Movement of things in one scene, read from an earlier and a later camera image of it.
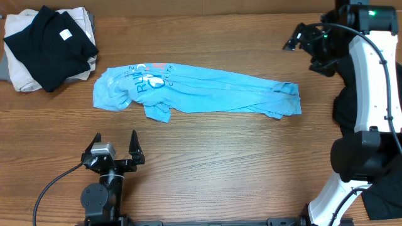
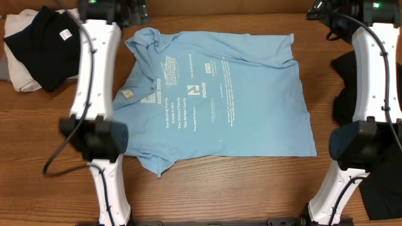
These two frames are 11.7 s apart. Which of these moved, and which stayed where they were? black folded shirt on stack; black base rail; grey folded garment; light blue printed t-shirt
Moved: light blue printed t-shirt
Stayed: black base rail; black folded shirt on stack; grey folded garment
